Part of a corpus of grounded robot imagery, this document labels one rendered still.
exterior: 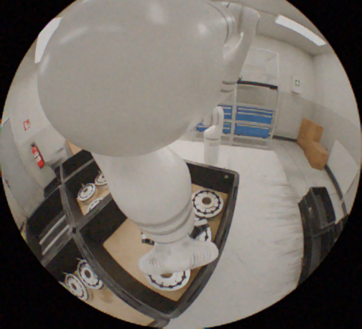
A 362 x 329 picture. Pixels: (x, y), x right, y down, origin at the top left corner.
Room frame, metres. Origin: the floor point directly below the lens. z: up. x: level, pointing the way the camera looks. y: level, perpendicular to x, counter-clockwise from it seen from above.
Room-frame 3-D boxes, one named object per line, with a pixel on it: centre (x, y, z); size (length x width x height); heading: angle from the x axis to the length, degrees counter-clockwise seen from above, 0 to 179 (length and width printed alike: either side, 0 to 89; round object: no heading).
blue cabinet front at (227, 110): (1.95, -0.69, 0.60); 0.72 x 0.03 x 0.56; 65
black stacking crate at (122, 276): (0.11, 0.06, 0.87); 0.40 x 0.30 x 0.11; 148
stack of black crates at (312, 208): (-0.11, -1.04, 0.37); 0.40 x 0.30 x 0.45; 155
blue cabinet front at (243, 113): (1.61, -1.42, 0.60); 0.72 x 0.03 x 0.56; 65
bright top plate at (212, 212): (0.16, -0.06, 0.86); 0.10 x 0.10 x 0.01
